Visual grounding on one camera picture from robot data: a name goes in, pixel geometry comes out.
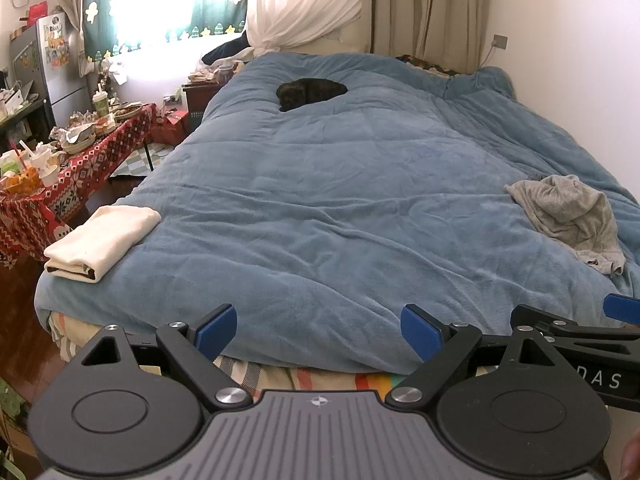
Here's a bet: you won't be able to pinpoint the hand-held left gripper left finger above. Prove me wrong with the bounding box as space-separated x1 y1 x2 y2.
75 304 253 410

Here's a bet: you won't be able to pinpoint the green printed curtain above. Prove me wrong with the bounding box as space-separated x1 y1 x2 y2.
82 0 248 61

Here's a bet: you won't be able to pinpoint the table with red patterned tablecloth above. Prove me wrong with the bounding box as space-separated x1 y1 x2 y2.
0 102 157 271

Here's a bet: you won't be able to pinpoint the black metal shelf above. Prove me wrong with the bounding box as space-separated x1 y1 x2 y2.
0 95 56 161

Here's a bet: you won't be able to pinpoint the blue fleece blanket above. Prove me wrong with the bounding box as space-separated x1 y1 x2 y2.
34 52 640 376

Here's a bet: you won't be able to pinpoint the wooden nightstand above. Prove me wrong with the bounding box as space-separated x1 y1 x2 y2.
182 82 223 133

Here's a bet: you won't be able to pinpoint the black cloth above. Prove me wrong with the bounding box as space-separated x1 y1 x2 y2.
276 78 349 112

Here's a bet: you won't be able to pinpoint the wicker basket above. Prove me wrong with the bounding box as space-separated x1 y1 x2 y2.
60 127 98 156

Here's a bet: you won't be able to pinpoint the green cup with straw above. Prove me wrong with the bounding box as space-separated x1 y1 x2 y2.
92 84 112 120

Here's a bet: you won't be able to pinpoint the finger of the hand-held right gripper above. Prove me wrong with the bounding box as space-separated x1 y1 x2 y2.
510 305 640 353
604 293 640 320

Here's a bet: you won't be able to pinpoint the striped colourful bedsheet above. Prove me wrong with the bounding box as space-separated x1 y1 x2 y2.
47 310 426 402

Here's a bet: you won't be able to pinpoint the multicoloured knitted blanket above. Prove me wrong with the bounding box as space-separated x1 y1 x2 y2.
395 54 461 78

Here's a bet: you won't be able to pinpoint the grey knitted sweater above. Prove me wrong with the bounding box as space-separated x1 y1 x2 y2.
505 174 627 277

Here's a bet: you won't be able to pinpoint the fridge photo magnets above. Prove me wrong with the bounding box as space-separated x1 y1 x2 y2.
44 17 72 67

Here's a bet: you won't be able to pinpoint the beige curtain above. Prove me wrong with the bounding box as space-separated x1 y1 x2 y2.
372 0 493 73

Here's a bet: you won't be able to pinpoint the dark navy garment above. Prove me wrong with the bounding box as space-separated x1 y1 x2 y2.
201 37 261 66

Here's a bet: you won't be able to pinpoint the cream folded cloth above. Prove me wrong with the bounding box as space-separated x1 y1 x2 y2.
43 205 162 283

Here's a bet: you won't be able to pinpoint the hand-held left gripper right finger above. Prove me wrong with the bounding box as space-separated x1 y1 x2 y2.
386 304 556 409

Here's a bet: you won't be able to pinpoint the white crumpled cloth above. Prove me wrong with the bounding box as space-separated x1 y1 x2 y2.
212 47 257 75

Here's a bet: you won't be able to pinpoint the silver refrigerator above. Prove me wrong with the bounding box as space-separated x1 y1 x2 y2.
9 12 93 133

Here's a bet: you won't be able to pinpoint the checkered floor mat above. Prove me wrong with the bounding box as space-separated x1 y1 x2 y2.
110 142 177 178

